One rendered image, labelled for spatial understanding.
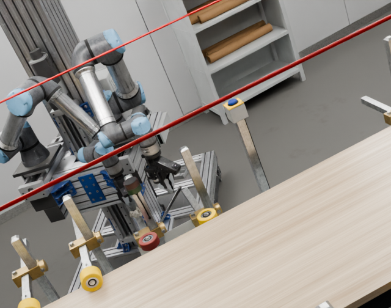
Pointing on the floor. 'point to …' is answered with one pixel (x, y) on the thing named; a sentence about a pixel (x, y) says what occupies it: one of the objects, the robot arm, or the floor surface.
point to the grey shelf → (220, 21)
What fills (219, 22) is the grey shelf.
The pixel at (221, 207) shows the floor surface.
